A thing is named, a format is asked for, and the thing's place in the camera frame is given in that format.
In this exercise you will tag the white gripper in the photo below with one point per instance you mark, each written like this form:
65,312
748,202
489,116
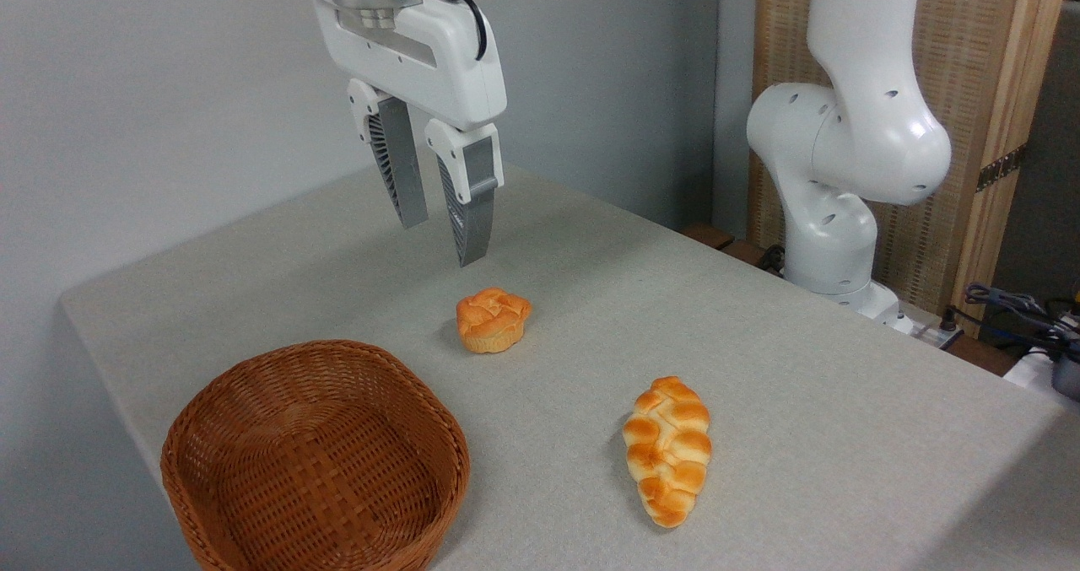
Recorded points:
439,56

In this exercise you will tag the round braided bread roll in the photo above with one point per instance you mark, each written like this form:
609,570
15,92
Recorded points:
493,320

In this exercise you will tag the long braided bread loaf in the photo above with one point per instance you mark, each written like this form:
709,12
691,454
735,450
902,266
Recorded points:
668,449

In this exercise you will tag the brown wicker basket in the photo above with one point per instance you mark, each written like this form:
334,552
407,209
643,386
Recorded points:
253,503

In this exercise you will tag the metal hinge strip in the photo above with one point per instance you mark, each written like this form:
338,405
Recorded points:
1002,168

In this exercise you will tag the woven screen with wooden frame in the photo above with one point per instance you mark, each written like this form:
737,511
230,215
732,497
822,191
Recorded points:
979,65

